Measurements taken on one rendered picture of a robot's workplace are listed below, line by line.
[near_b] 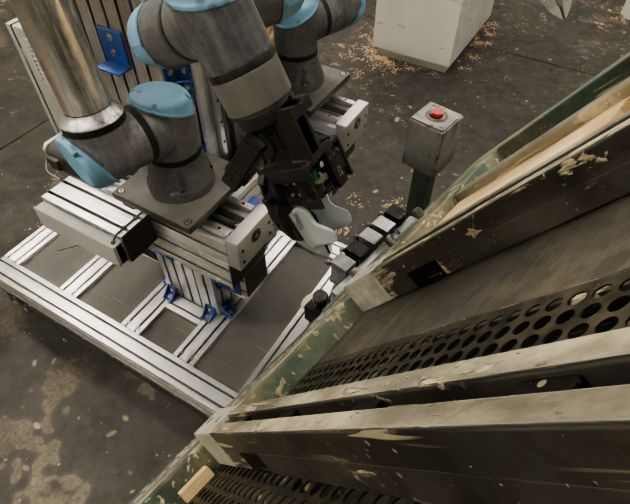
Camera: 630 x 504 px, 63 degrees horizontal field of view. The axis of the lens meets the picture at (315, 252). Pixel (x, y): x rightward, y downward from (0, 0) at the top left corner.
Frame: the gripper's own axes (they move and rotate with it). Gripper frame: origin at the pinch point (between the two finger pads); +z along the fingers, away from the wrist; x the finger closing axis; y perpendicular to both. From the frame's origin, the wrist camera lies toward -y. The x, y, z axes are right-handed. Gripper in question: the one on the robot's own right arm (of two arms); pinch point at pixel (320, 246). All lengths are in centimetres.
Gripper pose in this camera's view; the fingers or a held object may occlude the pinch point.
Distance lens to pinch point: 67.0
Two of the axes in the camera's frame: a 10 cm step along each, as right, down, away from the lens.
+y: 7.6, 0.4, -6.5
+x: 5.1, -6.5, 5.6
